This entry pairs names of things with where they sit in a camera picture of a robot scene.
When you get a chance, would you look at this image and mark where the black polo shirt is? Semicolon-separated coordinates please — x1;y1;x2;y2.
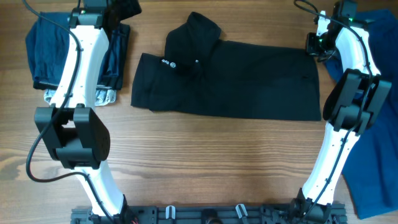
131;12;321;121

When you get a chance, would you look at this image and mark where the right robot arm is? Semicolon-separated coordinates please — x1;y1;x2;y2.
287;1;392;223

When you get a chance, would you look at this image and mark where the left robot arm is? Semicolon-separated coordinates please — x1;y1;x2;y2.
25;0;142;223

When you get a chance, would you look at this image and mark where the blue polo shirt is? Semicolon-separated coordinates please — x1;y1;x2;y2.
343;9;397;219

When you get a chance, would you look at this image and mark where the folded light grey garment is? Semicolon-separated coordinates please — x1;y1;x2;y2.
44;89;117;106

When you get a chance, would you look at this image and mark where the folded dark blue garment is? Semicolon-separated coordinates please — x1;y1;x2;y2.
25;11;125;87

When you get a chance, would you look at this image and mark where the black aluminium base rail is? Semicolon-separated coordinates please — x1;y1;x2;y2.
70;203;348;224

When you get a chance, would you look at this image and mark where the right grey rail clip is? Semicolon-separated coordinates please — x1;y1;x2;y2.
235;203;249;224

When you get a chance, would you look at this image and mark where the grey rail clip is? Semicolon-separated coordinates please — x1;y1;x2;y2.
165;205;176;220
235;203;249;224

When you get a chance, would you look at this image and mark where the left grey rail clip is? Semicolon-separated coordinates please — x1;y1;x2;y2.
165;205;176;220

